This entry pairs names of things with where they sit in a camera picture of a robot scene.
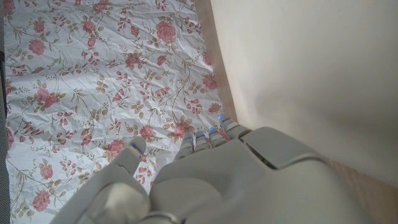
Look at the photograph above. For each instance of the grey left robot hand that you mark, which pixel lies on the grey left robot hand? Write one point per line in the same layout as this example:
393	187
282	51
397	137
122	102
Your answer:
236	180

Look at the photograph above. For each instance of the floral rose backdrop cloth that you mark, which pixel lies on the floral rose backdrop cloth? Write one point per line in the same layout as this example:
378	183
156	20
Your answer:
93	77

